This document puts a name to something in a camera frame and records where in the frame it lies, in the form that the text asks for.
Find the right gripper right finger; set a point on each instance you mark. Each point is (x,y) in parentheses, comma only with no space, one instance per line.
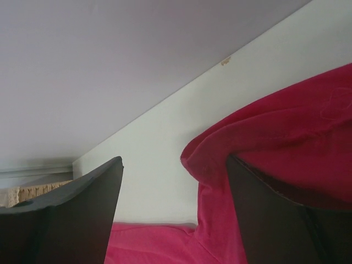
(280,223)

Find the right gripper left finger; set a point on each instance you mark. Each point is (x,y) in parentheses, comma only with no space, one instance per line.
(70,224)

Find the wicker basket with liner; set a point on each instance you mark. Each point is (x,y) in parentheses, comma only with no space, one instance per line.
(13,196)

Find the pink t shirt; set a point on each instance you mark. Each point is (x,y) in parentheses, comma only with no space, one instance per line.
(300,135)

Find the left aluminium frame post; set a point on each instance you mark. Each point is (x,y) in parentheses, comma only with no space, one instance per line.
(36,171)

